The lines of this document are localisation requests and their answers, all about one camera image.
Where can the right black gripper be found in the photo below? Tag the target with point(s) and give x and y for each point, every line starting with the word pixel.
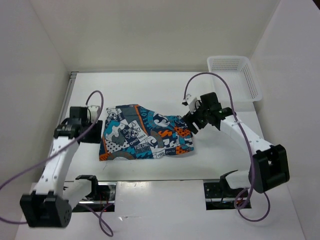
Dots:
pixel 189 118

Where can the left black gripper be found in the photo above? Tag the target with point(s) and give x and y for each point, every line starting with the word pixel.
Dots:
pixel 96 138

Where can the colourful patterned shorts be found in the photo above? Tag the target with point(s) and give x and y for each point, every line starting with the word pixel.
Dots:
pixel 132 132

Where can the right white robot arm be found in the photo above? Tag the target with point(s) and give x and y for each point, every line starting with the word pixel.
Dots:
pixel 268 163

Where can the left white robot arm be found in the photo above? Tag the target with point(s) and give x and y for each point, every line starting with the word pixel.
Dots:
pixel 50 203

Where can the white plastic basket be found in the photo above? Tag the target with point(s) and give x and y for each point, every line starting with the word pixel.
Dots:
pixel 238 73

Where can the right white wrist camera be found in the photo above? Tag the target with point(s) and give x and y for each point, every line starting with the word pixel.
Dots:
pixel 191 102

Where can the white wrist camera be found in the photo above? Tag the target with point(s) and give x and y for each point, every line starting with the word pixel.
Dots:
pixel 191 102
pixel 92 112

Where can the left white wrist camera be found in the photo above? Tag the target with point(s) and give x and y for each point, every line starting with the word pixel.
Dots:
pixel 92 112

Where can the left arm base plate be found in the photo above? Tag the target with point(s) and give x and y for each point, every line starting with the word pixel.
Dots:
pixel 103 200

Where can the aluminium table edge rail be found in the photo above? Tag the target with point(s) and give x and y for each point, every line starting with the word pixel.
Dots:
pixel 67 96

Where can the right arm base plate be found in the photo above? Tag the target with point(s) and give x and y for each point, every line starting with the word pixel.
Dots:
pixel 217 199

